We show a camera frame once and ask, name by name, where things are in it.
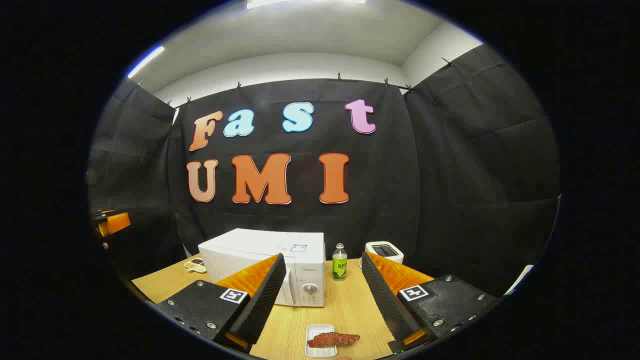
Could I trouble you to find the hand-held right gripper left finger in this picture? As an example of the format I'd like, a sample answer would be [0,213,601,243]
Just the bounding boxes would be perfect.
[156,252,288,355]

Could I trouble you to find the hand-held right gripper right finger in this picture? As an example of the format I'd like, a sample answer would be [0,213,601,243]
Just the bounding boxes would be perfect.
[361,251,501,355]

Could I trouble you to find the white microwave oven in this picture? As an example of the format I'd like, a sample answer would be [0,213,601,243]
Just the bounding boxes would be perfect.
[198,228,327,308]

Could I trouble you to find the brown meat strip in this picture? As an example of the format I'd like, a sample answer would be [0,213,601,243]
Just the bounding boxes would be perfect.
[307,332,361,349]

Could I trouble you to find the white toaster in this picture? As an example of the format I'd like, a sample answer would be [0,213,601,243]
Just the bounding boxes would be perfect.
[364,241,405,266]

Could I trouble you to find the green drink bottle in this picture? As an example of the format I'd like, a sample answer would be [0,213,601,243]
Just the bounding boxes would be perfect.
[332,243,348,281]

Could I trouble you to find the white rectangular tray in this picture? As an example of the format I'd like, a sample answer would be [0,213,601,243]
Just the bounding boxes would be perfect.
[304,324,339,358]

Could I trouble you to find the ceiling light strip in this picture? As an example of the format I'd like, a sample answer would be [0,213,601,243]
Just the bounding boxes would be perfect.
[127,45,165,79]
[246,0,367,10]

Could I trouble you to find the row of black cloth clips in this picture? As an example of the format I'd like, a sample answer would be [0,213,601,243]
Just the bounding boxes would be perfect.
[135,57,453,108]

